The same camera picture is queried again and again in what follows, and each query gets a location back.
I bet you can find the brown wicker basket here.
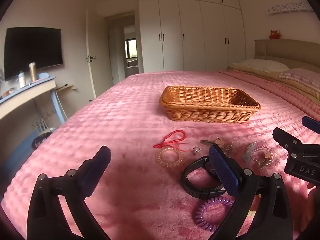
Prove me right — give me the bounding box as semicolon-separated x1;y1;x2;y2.
159;86;261;124

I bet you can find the small wooden wall shelf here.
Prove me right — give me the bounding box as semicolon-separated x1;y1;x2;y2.
56;84;77;92

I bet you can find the white wardrobe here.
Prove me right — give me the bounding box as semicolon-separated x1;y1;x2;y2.
137;0;247;75

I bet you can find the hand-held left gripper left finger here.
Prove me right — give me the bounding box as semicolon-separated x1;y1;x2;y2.
26;145;112;240

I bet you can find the white dotted pillow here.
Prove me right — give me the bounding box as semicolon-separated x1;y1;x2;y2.
232;59;290;73

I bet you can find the red braided cord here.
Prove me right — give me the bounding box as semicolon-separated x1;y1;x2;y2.
153;129;192;153

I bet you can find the pink patterned pillow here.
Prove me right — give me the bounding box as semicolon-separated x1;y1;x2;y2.
279;68;320;90

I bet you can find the clear spiral hair tie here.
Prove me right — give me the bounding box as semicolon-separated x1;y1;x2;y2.
155;148;184;167

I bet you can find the silver hair clip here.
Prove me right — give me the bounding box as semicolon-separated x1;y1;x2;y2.
242;141;258;160

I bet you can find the pink plush blanket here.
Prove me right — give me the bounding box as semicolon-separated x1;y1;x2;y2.
0;70;320;240

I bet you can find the purple spiral hair tie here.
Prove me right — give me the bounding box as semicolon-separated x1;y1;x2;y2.
194;196;235;230

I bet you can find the beige upholstered headboard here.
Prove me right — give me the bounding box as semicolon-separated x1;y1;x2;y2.
254;39;320;70

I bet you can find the black wrist watch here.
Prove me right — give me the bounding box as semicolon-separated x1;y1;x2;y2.
180;155;227;200

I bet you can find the beige desk with blue legs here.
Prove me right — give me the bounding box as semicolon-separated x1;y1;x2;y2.
0;76;68;130

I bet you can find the gold thermos flask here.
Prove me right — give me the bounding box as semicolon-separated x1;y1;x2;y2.
29;62;37;82

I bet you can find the black wall television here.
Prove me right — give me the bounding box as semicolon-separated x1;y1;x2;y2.
4;27;63;82

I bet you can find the bunch of keys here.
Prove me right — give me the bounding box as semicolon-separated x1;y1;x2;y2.
200;137;235;156

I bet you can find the white ornate wall shelf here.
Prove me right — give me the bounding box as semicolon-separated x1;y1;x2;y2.
267;2;314;16

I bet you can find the person's right hand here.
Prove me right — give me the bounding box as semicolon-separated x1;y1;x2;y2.
307;182;320;205

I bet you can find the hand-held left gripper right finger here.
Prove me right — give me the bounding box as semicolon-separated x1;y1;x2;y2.
209;144;293;240

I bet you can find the white room door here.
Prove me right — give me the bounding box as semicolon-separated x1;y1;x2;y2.
86;9;106;100

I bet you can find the beige duvet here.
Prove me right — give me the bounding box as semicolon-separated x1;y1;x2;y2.
227;64;320;100

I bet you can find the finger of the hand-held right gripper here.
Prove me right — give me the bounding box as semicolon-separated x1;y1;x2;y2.
301;116;320;135
272;127;303;155

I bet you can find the clear bead bracelet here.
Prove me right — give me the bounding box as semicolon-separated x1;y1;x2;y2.
250;146;274;169

